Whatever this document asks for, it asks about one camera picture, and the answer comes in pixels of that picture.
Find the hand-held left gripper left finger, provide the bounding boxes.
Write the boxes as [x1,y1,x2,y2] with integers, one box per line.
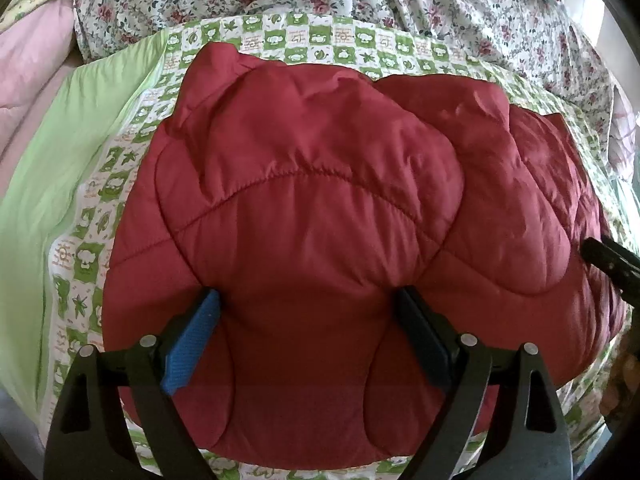
[44,287,222,480]

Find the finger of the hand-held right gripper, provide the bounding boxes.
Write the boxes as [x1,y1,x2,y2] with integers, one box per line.
[579,236,640,307]

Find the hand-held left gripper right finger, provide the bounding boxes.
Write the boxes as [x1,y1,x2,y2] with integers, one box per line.
[397,285,573,480]

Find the red padded jacket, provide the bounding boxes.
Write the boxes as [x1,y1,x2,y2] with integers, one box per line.
[102,42,628,465]

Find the green patterned blanket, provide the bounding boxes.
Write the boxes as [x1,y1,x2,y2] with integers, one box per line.
[0,12,640,480]

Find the pink quilt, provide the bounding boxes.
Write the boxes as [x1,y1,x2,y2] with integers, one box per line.
[0,0,86,173]

